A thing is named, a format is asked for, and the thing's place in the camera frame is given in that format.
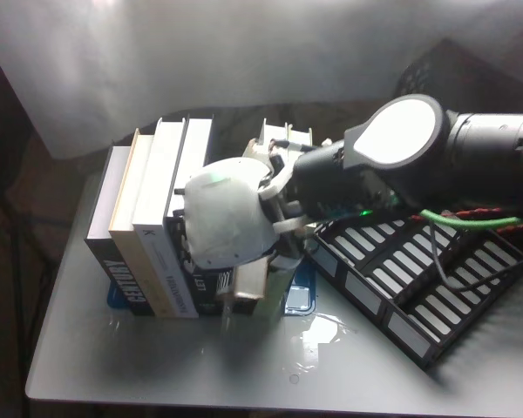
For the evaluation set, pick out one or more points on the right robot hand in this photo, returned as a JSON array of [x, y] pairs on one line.
[[226, 209]]

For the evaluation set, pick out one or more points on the beige book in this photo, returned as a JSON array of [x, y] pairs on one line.
[[250, 278]]

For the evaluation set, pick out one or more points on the light green book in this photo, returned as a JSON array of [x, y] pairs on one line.
[[279, 296]]

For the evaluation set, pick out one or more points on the black Let It Be book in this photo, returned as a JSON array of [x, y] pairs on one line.
[[196, 148]]

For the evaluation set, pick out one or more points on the white Fashion India book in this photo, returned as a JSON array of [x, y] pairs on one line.
[[157, 174]]

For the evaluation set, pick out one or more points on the cream spine book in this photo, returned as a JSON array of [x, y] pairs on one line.
[[131, 183]]

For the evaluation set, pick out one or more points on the black Century book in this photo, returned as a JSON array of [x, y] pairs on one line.
[[100, 196]]

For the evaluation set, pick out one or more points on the clear plastic film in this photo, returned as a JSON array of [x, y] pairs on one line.
[[322, 331]]

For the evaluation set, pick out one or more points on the white backdrop cloth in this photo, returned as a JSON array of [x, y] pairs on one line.
[[200, 52]]

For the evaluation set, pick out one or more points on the black plastic file rack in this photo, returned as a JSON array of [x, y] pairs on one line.
[[375, 313]]

